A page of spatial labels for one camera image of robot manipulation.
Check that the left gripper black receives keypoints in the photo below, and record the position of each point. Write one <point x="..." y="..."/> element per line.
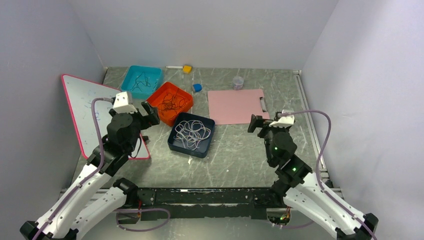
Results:
<point x="145" y="120"/>

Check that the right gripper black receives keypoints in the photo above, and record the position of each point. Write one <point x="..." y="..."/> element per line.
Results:
<point x="257" y="121"/>

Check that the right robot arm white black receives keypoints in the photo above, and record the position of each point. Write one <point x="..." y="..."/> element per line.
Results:
<point x="301" y="188"/>

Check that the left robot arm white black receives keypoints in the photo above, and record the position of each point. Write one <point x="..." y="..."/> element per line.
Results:
<point x="92" y="172"/>

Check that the orange plastic tray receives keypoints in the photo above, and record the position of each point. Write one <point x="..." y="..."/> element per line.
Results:
<point x="170" y="100"/>

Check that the pink clipboard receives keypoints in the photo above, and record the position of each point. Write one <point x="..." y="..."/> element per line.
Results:
<point x="230" y="107"/>

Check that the teal plastic tray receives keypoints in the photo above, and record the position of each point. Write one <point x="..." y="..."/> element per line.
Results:
<point x="142" y="81"/>

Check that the dark blue plastic tray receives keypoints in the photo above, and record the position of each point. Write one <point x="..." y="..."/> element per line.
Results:
<point x="191" y="135"/>

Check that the small clear plastic cup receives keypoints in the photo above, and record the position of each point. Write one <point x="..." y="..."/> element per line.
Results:
<point x="237" y="83"/>

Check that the white marker pen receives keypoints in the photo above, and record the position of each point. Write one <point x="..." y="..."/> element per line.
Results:
<point x="174" y="67"/>

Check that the blue cube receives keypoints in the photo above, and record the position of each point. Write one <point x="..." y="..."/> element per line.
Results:
<point x="197" y="87"/>

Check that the yellow cube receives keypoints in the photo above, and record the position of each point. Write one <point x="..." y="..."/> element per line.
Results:
<point x="187" y="69"/>

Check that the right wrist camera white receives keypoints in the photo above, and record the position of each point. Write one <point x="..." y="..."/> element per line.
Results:
<point x="283" y="119"/>

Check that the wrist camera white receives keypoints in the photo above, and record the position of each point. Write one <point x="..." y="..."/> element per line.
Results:
<point x="283" y="119"/>
<point x="123" y="103"/>

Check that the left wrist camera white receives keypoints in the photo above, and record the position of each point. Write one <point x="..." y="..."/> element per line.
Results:
<point x="123" y="103"/>

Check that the whiteboard with pink frame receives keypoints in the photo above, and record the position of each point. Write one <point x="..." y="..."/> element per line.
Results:
<point x="79" y="94"/>

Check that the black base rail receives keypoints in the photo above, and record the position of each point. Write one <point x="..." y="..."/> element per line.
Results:
<point x="257" y="203"/>

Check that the aluminium frame rail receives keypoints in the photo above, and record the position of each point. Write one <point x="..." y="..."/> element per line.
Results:
<point x="74" y="214"/>

